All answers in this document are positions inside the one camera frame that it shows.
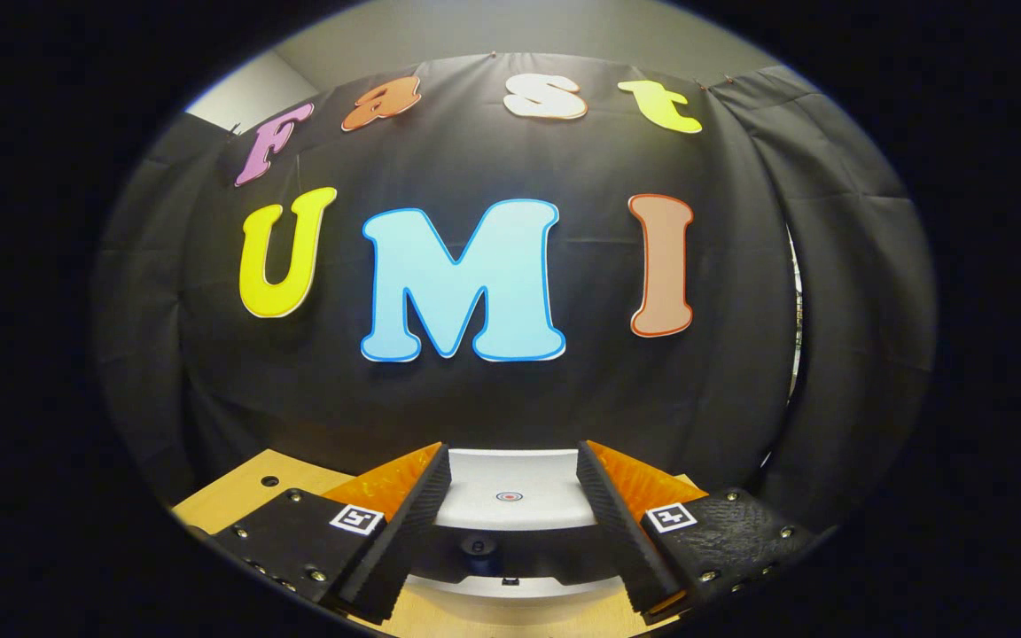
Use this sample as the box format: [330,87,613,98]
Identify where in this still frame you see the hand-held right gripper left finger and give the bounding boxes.
[207,442,452,625]

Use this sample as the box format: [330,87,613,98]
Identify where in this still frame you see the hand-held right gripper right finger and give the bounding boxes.
[576,440,835,626]

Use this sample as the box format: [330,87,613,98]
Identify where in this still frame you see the grey desktop garbage bin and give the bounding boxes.
[391,447,653,626]

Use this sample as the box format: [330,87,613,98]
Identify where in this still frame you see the wooden desktop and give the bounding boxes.
[172,448,706,638]

